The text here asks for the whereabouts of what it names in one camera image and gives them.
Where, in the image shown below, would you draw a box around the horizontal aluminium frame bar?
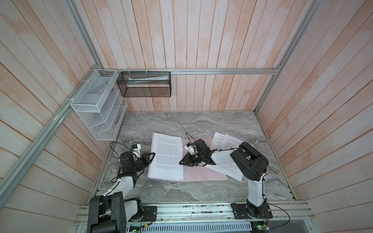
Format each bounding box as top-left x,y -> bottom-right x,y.
103,68 -> 279,75

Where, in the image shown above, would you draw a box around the papers in black basket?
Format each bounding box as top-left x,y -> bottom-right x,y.
128,75 -> 170,84

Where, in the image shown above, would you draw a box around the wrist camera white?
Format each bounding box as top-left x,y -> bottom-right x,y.
130,144 -> 141,158
184,143 -> 198,155

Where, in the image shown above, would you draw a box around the pink folder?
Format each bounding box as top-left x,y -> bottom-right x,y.
147,138 -> 227,182

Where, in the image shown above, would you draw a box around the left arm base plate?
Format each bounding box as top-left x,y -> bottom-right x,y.
125,205 -> 157,222

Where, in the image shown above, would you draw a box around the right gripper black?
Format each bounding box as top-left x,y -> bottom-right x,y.
179,152 -> 204,166

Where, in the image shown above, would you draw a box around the black mesh basket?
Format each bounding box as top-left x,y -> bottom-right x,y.
117,72 -> 172,98

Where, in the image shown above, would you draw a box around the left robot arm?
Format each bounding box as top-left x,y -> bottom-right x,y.
86,149 -> 155,233

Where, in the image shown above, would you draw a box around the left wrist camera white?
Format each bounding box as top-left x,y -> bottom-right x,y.
130,144 -> 141,158

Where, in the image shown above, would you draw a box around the left aluminium frame bar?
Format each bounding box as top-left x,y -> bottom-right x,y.
1,64 -> 102,208

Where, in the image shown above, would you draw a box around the printed paper sheet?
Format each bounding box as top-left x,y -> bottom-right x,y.
210,132 -> 225,150
206,134 -> 243,182
148,133 -> 184,181

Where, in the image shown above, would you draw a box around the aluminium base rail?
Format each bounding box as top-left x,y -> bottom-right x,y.
72,200 -> 317,226

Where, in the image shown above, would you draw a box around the right base black cable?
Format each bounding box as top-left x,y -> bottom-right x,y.
262,200 -> 291,232

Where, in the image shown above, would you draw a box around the white wire mesh rack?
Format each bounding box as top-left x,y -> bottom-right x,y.
71,70 -> 128,141

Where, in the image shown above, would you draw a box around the right aluminium frame post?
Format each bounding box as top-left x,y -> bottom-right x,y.
253,1 -> 324,115

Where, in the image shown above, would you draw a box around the left rear aluminium post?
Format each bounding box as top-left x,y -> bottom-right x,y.
65,0 -> 102,68

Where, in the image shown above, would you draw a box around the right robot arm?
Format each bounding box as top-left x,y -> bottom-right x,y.
179,139 -> 269,218

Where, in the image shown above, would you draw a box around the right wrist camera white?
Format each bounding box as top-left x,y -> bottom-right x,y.
184,143 -> 198,155

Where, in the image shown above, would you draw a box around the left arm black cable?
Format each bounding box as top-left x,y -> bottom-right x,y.
109,141 -> 130,164

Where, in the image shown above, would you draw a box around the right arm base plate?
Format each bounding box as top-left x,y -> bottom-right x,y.
230,202 -> 273,219

